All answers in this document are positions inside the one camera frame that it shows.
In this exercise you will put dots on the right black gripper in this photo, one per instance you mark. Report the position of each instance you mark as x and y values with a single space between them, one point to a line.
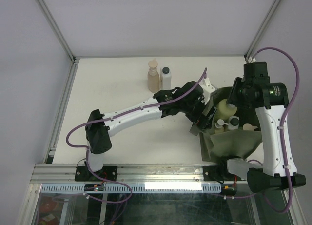
232 98

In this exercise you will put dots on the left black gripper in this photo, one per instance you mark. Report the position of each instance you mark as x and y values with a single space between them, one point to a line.
204 121

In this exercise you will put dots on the yellow-green lotion bottle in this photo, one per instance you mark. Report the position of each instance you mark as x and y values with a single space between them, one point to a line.
225 110

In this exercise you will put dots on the olive green canvas bag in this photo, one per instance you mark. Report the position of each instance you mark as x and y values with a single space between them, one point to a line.
230 143

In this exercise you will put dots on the white bottle dark cap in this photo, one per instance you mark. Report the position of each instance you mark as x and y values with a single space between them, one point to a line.
165 79
233 123

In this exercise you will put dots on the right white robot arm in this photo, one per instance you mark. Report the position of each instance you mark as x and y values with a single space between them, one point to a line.
271 104

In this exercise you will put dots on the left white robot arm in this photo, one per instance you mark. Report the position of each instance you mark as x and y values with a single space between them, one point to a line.
190 99

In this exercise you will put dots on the small tan pump bottle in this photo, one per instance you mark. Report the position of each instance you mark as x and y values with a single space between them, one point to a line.
219 126

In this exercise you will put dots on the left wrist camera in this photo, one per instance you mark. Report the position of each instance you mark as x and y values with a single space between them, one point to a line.
208 89

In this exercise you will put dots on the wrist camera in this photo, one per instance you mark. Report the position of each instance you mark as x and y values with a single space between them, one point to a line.
208 89
250 60

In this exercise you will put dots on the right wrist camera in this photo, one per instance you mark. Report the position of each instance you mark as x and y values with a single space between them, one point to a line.
250 60

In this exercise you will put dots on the right aluminium frame post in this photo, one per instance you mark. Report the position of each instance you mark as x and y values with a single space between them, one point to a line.
262 29

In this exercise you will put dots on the aluminium frame post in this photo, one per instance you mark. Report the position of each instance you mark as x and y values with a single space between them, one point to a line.
262 29
55 28

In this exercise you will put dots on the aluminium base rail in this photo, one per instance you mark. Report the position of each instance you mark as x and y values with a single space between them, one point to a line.
125 173

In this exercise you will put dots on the white slotted cable duct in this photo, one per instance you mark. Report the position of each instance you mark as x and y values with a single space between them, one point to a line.
148 187

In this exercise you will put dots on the left aluminium frame post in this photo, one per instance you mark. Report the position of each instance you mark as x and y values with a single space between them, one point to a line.
55 28

